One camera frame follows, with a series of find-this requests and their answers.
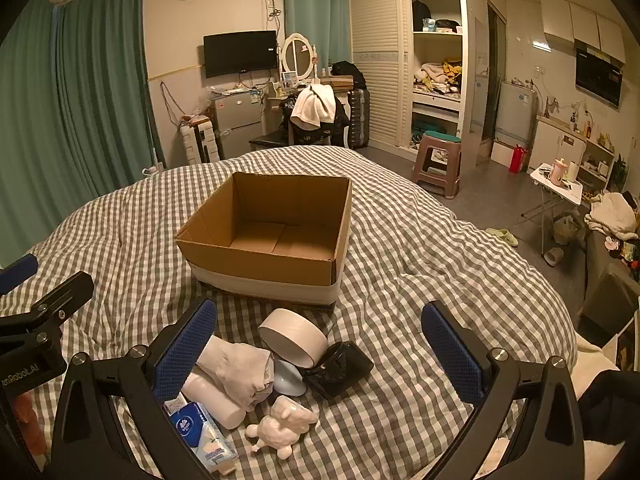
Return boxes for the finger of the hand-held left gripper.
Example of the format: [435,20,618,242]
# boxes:
[0,271,95,343]
[0,254,40,297]

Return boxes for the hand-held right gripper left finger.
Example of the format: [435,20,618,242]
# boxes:
[50,297,218,480]

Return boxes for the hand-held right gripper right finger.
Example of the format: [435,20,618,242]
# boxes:
[421,301,586,480]

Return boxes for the white sock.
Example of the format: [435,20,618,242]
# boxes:
[197,337,276,411]

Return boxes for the white plastic bottle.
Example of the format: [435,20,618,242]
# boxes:
[180,367,246,430]

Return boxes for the blue white tissue packet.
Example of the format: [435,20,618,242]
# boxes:
[165,392,240,476]

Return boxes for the black glossy case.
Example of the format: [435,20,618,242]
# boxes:
[302,341,374,401]

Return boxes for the white tape roll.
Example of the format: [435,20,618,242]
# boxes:
[258,308,329,368]

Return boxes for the brown cardboard box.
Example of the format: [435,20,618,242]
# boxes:
[175,171,354,313]

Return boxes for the person's left hand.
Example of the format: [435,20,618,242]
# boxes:
[14,394,45,462]

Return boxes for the grey white checked blanket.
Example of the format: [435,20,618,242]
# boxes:
[0,145,581,480]

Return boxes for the wide green curtain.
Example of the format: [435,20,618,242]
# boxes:
[0,0,166,271]

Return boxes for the brown plastic stool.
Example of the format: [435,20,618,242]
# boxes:
[411,130,463,201]

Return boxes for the white folding table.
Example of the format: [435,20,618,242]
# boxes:
[520,162,586,256]

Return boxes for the red canister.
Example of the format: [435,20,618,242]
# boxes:
[509,144,530,175]

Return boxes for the white ribbed suitcase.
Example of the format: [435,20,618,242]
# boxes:
[180,119,223,165]

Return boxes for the white clothes pile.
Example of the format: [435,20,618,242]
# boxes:
[585,192,640,241]

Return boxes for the dark wooden chair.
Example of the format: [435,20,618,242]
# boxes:
[249,87,351,152]

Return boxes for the small silver fridge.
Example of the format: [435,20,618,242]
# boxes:
[210,91,268,161]

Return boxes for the white kitchen shelf unit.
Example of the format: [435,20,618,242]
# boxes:
[530,115,618,196]

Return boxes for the white washing machine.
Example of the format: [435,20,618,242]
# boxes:
[495,80,538,148]

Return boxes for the grey suitcase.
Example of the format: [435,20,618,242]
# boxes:
[345,87,372,150]

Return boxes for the white towel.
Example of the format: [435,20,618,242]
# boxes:
[290,84,337,130]

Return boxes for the black bag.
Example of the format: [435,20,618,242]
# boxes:
[331,60,368,88]

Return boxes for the white wardrobe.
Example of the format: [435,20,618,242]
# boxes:
[347,0,483,171]

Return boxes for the black range hood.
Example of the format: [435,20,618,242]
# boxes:
[574,40,626,108]

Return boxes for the white oval mirror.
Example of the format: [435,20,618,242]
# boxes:
[280,32,321,83]

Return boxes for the narrow green curtain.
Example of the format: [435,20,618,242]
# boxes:
[282,0,351,68]

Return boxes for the black wall television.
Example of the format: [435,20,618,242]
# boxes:
[202,30,278,79]

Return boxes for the white wall cabinets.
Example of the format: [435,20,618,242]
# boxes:
[539,0,626,66]

